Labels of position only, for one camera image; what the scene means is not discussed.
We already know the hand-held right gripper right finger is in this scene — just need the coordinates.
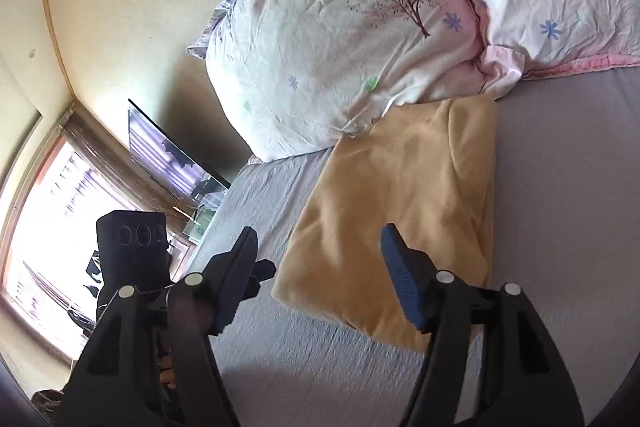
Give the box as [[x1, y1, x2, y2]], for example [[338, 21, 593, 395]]
[[380, 223, 587, 427]]

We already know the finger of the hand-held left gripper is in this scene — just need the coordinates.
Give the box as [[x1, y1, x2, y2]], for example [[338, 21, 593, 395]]
[[253, 258, 277, 294]]

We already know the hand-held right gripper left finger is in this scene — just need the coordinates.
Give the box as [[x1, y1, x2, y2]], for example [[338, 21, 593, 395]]
[[54, 226, 260, 427]]

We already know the yellow garment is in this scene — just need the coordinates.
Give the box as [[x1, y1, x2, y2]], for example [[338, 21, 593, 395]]
[[271, 97, 499, 356]]

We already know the person's left hand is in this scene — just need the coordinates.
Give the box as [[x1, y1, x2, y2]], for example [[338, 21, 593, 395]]
[[158, 353, 178, 390]]

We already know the glass television stand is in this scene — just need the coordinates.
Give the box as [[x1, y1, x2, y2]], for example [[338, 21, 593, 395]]
[[172, 187, 227, 244]]

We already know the bright window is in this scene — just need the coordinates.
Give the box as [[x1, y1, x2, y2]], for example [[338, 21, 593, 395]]
[[0, 133, 103, 355]]

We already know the flat screen television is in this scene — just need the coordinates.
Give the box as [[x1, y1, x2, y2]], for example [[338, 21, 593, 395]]
[[127, 98, 232, 198]]

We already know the grey bed sheet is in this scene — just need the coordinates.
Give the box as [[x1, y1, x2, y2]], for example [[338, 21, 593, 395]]
[[182, 66, 640, 427]]

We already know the white tree print pillow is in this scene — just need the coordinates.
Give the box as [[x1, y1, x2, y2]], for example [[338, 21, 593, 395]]
[[187, 0, 489, 162]]

